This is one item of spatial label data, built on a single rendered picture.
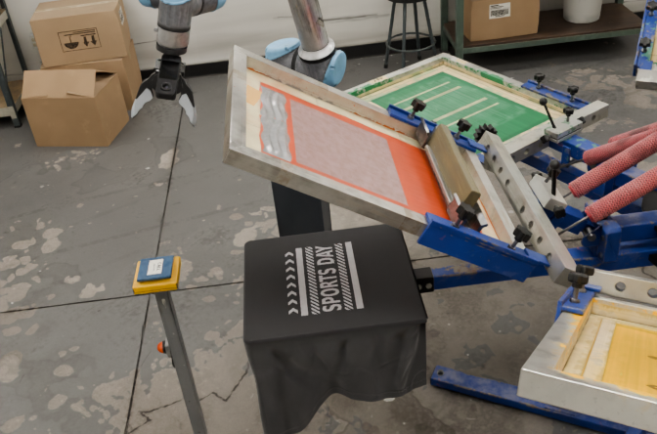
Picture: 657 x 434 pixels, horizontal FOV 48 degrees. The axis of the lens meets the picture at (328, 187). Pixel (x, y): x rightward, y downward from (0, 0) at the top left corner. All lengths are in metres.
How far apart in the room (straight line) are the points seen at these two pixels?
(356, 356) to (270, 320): 0.25
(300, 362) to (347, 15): 4.08
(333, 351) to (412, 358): 0.22
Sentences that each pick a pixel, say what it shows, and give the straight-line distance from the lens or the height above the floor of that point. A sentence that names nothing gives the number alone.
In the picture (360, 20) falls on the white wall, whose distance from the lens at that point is 5.81.
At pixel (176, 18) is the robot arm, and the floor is 1.75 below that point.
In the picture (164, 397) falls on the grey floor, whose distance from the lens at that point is 3.22.
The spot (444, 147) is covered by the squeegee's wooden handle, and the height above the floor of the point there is 1.29.
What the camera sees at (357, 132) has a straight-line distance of 2.02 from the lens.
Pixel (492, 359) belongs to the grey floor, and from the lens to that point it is 3.20.
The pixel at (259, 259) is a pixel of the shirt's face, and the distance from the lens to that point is 2.21.
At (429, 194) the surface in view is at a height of 1.23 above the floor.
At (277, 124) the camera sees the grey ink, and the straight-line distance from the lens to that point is 1.80.
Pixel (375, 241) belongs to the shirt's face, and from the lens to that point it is 2.23.
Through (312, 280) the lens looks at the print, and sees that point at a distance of 2.11.
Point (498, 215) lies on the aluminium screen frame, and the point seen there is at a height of 1.16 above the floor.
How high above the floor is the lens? 2.29
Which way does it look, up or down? 32 degrees down
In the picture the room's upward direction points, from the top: 6 degrees counter-clockwise
